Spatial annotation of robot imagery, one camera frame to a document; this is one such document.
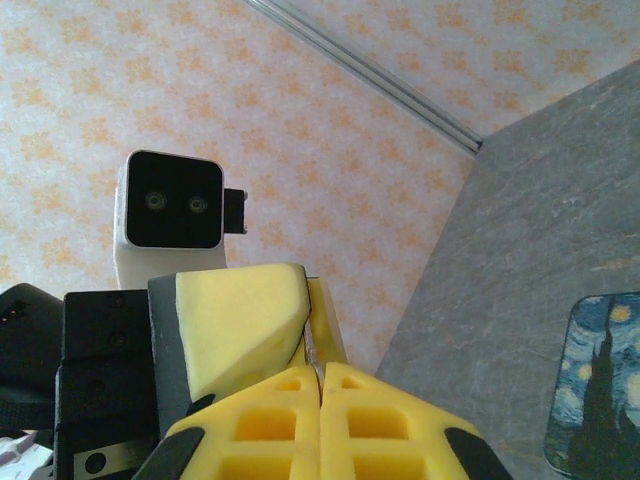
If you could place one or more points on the starry night print box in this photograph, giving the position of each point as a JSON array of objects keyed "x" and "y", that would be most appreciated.
[{"x": 600, "y": 390}]

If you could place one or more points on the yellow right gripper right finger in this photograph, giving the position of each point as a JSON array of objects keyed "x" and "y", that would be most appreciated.
[{"x": 390, "y": 435}]

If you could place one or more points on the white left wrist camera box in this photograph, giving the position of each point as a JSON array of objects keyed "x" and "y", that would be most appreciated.
[{"x": 170, "y": 205}]

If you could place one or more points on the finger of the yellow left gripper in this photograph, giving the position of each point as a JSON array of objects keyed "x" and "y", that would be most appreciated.
[
  {"x": 326, "y": 320},
  {"x": 235, "y": 325}
]

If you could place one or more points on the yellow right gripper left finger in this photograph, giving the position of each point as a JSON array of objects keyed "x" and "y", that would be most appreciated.
[{"x": 280, "y": 440}]

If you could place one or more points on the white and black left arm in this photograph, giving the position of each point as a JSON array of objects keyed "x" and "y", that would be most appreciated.
[{"x": 22, "y": 462}]

